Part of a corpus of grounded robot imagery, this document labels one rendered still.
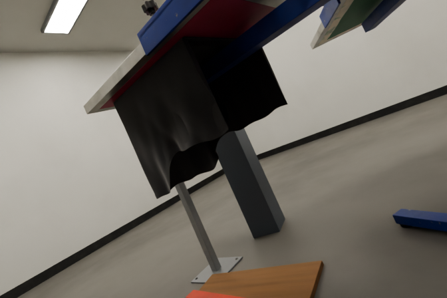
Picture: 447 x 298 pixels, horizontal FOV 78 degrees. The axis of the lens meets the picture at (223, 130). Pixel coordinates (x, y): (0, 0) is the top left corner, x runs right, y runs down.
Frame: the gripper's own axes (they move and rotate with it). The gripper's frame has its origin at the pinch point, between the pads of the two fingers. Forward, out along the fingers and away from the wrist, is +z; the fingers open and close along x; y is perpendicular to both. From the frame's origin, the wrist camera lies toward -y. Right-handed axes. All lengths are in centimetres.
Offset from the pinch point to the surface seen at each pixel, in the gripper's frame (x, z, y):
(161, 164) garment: 14, 65, -15
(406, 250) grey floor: -42, 129, 22
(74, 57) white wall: 321, -161, 187
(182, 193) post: 48, 83, 21
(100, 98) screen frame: 23.1, 32.8, -21.2
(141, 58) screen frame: -7.1, 33.6, -24.8
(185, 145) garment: -2, 62, -17
